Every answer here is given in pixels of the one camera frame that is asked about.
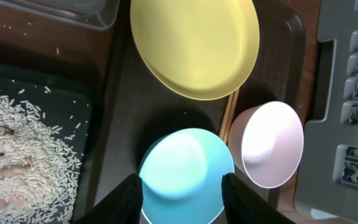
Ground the wooden chopstick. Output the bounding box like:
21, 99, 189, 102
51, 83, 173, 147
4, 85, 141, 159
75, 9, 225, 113
223, 89, 239, 143
219, 93, 234, 139

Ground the wooden chopstick left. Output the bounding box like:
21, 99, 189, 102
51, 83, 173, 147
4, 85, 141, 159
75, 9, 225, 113
219, 93, 234, 139

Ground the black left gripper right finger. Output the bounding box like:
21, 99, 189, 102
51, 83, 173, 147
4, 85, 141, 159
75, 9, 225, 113
221, 173, 294, 224

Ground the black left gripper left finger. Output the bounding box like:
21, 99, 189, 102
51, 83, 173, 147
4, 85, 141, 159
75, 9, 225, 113
74, 174, 144, 224

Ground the wooden chopstick right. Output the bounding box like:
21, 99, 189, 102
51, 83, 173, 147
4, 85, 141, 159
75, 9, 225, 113
223, 89, 239, 143

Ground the black square tray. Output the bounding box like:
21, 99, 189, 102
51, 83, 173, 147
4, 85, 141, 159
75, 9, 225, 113
0, 64, 94, 223

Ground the yellow plate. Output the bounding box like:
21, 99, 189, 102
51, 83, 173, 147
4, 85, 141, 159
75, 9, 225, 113
130, 0, 260, 100

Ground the light blue bowl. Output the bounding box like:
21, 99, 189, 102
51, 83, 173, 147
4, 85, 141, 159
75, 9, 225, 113
139, 128, 234, 224

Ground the pile of rice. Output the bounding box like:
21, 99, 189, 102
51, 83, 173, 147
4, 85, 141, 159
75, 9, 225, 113
0, 91, 82, 223

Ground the clear plastic bin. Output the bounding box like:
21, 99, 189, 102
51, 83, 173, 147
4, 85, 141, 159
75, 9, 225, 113
0, 0, 120, 31

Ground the pink white bowl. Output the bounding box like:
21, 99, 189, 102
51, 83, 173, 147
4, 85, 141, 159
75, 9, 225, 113
227, 101, 304, 189

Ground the grey dishwasher rack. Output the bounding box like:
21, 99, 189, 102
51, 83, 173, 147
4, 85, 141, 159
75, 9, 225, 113
295, 0, 358, 223

